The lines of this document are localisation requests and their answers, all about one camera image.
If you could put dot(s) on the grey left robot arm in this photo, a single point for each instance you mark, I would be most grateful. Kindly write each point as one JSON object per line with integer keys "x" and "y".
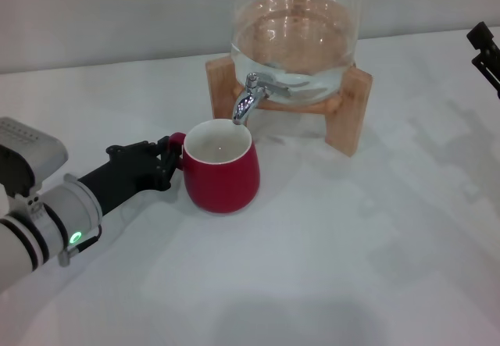
{"x": 47, "y": 221}

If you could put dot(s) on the glass water dispenser jar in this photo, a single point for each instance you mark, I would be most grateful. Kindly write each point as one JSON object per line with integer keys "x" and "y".
{"x": 293, "y": 41}

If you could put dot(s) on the chrome faucet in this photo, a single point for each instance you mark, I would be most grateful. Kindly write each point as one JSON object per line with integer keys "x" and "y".
{"x": 244, "y": 105}

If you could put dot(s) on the red ceramic cup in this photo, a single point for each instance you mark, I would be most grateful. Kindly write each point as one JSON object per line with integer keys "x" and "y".
{"x": 222, "y": 186}

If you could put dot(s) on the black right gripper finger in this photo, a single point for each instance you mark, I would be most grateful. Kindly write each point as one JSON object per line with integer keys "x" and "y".
{"x": 488, "y": 49}

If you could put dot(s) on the wooden dispenser stand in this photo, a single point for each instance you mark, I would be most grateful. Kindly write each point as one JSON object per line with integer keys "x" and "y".
{"x": 347, "y": 119}

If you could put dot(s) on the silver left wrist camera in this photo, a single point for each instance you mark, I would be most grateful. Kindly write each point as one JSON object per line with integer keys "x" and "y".
{"x": 23, "y": 150}

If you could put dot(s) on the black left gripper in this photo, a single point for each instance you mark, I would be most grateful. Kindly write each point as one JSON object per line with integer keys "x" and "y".
{"x": 125, "y": 180}

